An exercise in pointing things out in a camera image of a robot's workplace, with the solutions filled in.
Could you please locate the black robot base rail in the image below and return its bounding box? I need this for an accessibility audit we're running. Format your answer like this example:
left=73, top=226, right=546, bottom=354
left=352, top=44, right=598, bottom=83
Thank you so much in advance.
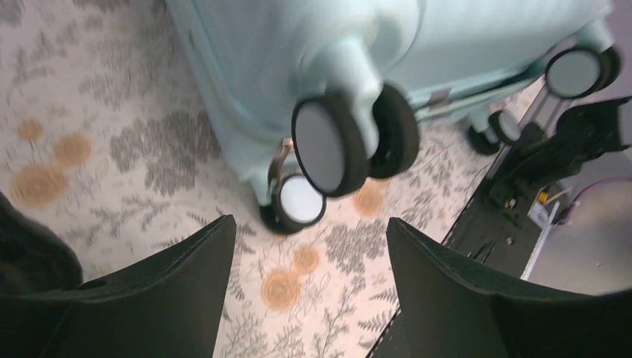
left=367, top=96, right=632, bottom=358

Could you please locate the floral patterned floor mat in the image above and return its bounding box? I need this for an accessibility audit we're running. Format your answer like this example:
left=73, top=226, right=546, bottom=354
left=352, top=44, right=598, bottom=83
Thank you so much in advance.
left=0, top=0, right=544, bottom=358

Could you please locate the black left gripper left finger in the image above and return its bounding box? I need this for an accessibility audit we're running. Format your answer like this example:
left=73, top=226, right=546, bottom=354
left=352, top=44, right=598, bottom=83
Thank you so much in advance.
left=1, top=215, right=236, bottom=357

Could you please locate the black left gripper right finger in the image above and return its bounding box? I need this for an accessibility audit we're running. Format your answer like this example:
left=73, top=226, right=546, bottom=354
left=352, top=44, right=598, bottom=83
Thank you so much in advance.
left=386, top=218, right=631, bottom=357

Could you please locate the light blue ribbed suitcase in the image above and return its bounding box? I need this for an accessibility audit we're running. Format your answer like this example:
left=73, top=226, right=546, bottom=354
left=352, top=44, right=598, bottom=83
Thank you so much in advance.
left=167, top=1, right=623, bottom=234

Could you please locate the black floral plush blanket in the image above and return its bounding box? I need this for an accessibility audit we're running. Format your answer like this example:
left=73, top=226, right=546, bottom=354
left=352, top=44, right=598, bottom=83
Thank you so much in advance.
left=1, top=195, right=83, bottom=295

